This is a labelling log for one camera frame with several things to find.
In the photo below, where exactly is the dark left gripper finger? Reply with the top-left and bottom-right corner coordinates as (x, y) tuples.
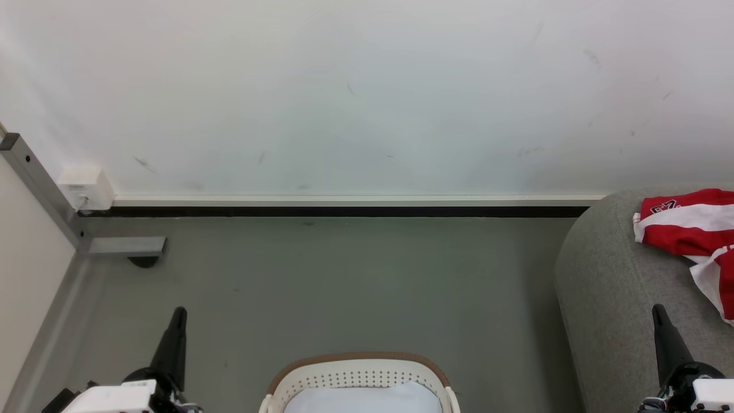
(150, 306), (189, 394)

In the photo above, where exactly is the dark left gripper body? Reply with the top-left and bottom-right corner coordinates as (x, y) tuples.
(123, 368), (201, 413)

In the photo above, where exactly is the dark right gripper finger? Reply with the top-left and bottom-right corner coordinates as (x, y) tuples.
(652, 304), (695, 388)

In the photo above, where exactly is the dark right gripper body green band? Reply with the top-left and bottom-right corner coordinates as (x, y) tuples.
(639, 361), (725, 413)

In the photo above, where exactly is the red and white sports jersey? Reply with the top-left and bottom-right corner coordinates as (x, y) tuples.
(633, 188), (734, 328)

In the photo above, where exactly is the white perforated laundry basket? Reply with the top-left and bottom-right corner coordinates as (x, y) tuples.
(258, 352), (461, 413)

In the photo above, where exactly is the pale blue clothing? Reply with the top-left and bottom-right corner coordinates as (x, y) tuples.
(284, 380), (442, 413)

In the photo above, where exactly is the grey fabric sofa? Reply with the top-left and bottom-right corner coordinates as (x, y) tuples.
(555, 186), (734, 413)

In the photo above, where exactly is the white and black skirting strip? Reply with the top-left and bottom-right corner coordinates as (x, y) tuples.
(77, 195), (608, 218)

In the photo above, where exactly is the white wall socket box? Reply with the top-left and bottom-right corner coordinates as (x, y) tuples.
(57, 166), (115, 212)

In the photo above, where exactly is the grey metal frame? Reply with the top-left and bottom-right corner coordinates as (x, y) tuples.
(0, 133), (167, 257)

